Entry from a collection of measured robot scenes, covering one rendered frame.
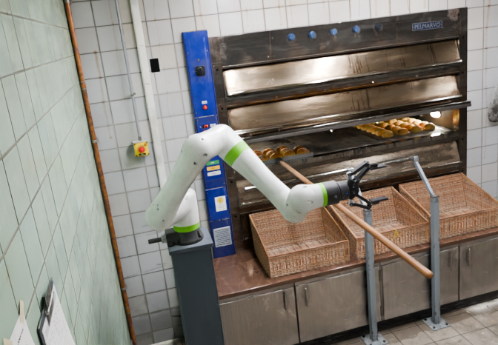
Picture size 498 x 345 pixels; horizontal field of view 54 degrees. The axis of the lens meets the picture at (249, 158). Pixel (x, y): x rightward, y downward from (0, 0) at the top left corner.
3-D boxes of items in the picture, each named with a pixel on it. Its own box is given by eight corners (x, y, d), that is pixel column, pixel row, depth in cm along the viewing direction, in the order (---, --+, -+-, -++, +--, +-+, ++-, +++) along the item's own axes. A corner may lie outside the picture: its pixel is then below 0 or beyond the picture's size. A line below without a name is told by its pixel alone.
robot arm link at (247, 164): (233, 160, 198) (252, 143, 203) (230, 171, 209) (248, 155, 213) (299, 223, 191) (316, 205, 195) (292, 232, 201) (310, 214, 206)
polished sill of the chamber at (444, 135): (233, 175, 349) (233, 169, 348) (453, 135, 388) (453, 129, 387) (235, 177, 344) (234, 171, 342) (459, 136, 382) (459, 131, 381)
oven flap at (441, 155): (240, 206, 349) (234, 179, 350) (459, 163, 388) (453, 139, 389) (241, 206, 345) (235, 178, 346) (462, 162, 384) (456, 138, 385)
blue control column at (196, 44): (188, 233, 547) (158, 35, 491) (202, 230, 550) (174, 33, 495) (224, 329, 365) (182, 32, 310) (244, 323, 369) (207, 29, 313)
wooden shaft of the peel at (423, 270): (434, 278, 186) (434, 272, 186) (427, 280, 186) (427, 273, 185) (284, 163, 346) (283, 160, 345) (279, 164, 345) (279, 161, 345)
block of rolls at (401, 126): (350, 126, 440) (349, 120, 439) (398, 118, 450) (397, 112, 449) (384, 139, 383) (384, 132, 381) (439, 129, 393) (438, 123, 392)
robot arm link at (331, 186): (329, 209, 186) (327, 186, 183) (317, 201, 197) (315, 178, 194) (344, 206, 187) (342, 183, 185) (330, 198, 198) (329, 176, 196)
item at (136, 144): (134, 155, 322) (132, 141, 320) (150, 152, 325) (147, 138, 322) (135, 158, 315) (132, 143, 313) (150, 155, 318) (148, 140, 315)
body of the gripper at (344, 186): (331, 178, 194) (353, 174, 196) (333, 198, 196) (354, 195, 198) (339, 183, 186) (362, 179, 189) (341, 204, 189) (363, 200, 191)
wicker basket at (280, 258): (251, 249, 358) (247, 213, 351) (323, 234, 369) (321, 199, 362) (270, 280, 312) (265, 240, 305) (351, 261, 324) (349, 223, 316)
